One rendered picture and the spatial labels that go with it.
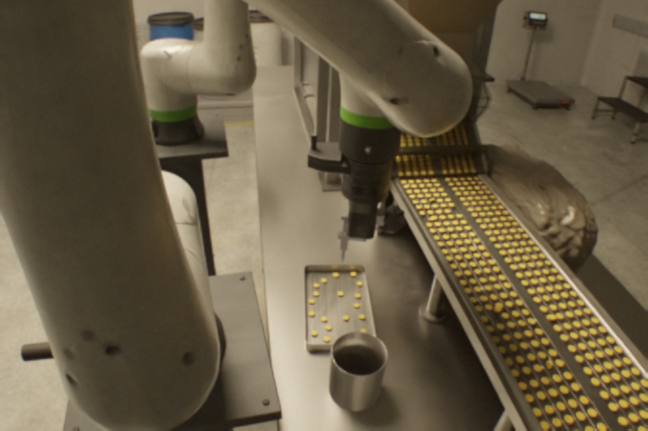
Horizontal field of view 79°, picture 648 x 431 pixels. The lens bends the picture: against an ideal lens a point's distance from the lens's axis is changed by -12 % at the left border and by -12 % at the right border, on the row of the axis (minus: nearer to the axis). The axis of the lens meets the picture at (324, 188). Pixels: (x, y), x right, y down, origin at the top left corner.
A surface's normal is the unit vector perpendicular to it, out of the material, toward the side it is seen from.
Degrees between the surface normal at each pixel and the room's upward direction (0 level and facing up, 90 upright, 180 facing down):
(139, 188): 87
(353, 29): 95
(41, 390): 0
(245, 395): 0
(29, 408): 0
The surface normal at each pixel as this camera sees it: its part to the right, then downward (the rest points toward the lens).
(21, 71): 0.34, 0.51
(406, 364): 0.04, -0.86
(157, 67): -0.23, 0.47
